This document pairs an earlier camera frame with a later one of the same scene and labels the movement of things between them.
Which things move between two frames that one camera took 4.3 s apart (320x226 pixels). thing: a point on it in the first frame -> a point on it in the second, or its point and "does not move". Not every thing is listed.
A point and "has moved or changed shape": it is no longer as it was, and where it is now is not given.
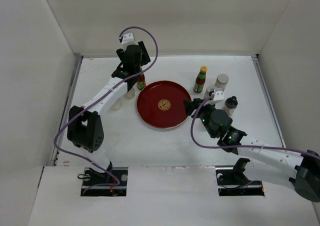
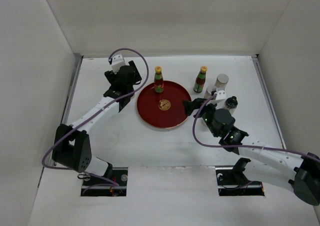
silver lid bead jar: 221,81 does not move
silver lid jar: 209,89 does not move
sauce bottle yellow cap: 200,80 does not move
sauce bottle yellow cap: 141,83 has moved or changed shape
